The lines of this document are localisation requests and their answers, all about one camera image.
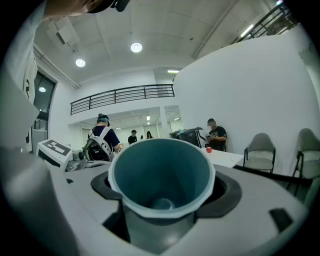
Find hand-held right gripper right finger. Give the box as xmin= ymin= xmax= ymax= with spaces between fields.
xmin=162 ymin=164 xmax=309 ymax=256

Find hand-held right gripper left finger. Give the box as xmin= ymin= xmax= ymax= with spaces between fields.
xmin=51 ymin=166 xmax=161 ymax=256

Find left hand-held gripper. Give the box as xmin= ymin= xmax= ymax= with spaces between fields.
xmin=36 ymin=138 xmax=111 ymax=173

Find teal cup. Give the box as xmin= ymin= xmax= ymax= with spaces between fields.
xmin=107 ymin=138 xmax=216 ymax=255

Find grey chair with black legs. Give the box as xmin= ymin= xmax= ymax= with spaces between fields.
xmin=287 ymin=128 xmax=320 ymax=196
xmin=243 ymin=132 xmax=277 ymax=174

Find black balcony railing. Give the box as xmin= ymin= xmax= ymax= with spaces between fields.
xmin=70 ymin=84 xmax=175 ymax=116

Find large black bin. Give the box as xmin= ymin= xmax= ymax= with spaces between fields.
xmin=178 ymin=126 xmax=204 ymax=149

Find dark window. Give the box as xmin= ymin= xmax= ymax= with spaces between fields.
xmin=33 ymin=71 xmax=57 ymax=114

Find person's face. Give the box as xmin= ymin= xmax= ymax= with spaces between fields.
xmin=44 ymin=0 xmax=101 ymax=19

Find black stair railing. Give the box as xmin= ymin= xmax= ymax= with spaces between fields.
xmin=234 ymin=4 xmax=299 ymax=45

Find black head-worn camera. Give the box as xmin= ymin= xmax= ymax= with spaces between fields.
xmin=86 ymin=0 xmax=131 ymax=14

